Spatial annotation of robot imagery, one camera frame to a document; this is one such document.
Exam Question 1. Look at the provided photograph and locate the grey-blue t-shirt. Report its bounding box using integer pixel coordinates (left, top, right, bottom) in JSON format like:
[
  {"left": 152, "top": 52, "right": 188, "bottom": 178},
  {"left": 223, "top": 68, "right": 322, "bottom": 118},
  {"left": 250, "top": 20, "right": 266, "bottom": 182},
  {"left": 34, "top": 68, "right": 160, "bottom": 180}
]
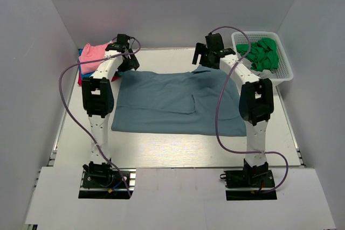
[{"left": 111, "top": 66, "right": 246, "bottom": 137}]

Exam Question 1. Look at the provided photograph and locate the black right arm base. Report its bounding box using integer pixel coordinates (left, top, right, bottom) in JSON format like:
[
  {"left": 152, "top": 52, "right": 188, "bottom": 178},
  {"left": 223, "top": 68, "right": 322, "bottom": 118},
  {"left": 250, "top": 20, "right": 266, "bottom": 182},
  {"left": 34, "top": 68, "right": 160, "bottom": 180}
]
[{"left": 219, "top": 170, "right": 277, "bottom": 201}]

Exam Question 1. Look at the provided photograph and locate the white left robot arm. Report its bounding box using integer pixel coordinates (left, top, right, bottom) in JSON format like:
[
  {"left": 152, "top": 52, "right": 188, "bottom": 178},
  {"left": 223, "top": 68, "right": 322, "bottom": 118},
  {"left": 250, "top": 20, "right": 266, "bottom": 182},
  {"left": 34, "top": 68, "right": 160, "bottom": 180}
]
[{"left": 81, "top": 48, "right": 139, "bottom": 169}]

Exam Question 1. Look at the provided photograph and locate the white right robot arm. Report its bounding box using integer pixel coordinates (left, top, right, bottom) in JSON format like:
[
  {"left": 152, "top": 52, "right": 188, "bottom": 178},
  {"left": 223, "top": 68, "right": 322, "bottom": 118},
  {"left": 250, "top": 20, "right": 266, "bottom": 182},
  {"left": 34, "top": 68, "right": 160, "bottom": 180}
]
[{"left": 192, "top": 43, "right": 274, "bottom": 186}]

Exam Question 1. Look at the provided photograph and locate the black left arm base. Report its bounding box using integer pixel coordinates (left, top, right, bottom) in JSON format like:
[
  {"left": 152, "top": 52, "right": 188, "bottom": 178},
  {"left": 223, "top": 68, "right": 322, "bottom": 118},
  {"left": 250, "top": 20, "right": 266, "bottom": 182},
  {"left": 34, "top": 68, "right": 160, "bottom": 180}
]
[{"left": 78, "top": 169, "right": 130, "bottom": 200}]

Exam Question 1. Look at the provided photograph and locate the red folded t-shirt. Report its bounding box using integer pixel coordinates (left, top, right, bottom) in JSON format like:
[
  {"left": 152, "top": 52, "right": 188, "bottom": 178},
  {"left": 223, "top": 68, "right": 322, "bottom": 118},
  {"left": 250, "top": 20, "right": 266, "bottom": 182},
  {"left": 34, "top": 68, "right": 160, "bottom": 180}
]
[{"left": 78, "top": 65, "right": 120, "bottom": 86}]

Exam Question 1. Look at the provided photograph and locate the pink folded t-shirt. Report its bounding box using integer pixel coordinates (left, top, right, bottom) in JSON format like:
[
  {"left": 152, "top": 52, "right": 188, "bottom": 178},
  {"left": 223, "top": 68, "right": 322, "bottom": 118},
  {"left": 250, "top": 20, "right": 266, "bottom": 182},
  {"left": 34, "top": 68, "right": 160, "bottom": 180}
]
[{"left": 79, "top": 41, "right": 113, "bottom": 75}]

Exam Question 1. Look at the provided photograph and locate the blue folded t-shirt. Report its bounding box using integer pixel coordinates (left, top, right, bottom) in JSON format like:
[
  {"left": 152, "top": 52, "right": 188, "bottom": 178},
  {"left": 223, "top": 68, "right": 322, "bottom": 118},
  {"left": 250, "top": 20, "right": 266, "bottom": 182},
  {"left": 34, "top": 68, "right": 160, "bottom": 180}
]
[{"left": 78, "top": 48, "right": 121, "bottom": 86}]

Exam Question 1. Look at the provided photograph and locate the green t-shirt in basket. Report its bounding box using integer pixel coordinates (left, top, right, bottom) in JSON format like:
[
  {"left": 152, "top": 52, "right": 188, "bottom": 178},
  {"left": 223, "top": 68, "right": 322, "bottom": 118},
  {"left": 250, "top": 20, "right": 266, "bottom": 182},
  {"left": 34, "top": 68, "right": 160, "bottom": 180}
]
[{"left": 245, "top": 38, "right": 279, "bottom": 72}]

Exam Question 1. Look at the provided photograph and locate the grey t-shirt in basket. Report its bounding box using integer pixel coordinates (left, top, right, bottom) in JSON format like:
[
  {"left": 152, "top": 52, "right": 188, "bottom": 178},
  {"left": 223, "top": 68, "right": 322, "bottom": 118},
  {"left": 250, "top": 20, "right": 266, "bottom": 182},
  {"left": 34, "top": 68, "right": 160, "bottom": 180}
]
[{"left": 241, "top": 58, "right": 277, "bottom": 79}]

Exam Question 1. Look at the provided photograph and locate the white plastic laundry basket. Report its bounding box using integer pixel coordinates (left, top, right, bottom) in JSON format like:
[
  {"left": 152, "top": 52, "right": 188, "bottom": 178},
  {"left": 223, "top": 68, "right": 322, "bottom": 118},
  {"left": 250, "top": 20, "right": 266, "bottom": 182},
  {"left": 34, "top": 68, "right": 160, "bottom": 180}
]
[{"left": 231, "top": 31, "right": 293, "bottom": 86}]

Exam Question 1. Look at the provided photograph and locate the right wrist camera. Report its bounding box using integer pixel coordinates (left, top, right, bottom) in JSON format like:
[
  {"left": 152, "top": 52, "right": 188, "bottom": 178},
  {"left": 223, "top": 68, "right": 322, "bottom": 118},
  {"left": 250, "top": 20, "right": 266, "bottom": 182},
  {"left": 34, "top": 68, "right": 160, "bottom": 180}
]
[{"left": 205, "top": 33, "right": 235, "bottom": 58}]

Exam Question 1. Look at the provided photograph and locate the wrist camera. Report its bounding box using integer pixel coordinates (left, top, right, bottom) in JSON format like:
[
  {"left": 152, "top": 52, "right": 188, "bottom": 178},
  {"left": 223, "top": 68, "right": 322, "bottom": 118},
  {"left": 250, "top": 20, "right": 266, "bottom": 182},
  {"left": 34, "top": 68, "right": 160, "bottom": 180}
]
[
  {"left": 105, "top": 34, "right": 134, "bottom": 53},
  {"left": 205, "top": 33, "right": 235, "bottom": 58}
]

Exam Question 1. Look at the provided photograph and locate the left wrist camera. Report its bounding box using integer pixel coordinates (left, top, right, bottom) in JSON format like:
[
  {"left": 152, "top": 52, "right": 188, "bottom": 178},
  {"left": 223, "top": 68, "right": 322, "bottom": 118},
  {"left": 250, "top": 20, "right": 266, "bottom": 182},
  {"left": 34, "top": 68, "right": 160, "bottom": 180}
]
[{"left": 105, "top": 34, "right": 134, "bottom": 53}]

